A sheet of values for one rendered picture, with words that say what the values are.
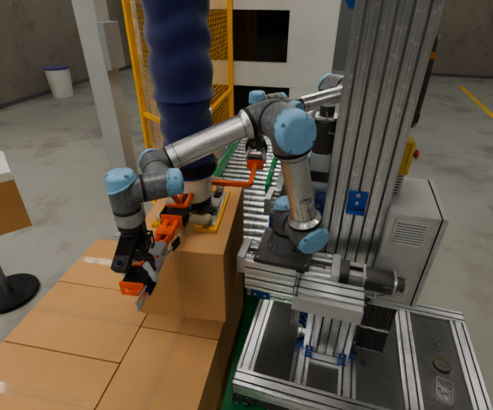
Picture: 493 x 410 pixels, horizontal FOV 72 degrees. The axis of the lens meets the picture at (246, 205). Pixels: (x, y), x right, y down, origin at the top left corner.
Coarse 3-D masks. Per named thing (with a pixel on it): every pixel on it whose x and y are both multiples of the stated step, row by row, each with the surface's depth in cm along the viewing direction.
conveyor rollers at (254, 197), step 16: (240, 144) 368; (240, 160) 336; (272, 160) 332; (224, 176) 308; (240, 176) 305; (256, 176) 303; (256, 192) 280; (256, 208) 257; (256, 224) 241; (256, 240) 225
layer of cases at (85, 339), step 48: (96, 240) 224; (96, 288) 187; (240, 288) 211; (48, 336) 161; (96, 336) 161; (144, 336) 161; (192, 336) 162; (0, 384) 141; (48, 384) 141; (96, 384) 141; (144, 384) 142; (192, 384) 142
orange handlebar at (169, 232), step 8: (216, 184) 155; (224, 184) 154; (232, 184) 153; (240, 184) 153; (248, 184) 152; (176, 224) 126; (160, 232) 121; (168, 232) 121; (176, 232) 125; (152, 240) 118; (168, 240) 118; (128, 288) 98; (136, 288) 98
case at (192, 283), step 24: (240, 192) 174; (240, 216) 178; (192, 240) 140; (216, 240) 140; (240, 240) 186; (168, 264) 139; (192, 264) 137; (216, 264) 135; (168, 288) 146; (192, 288) 144; (216, 288) 143; (144, 312) 157; (168, 312) 155; (192, 312) 153; (216, 312) 151
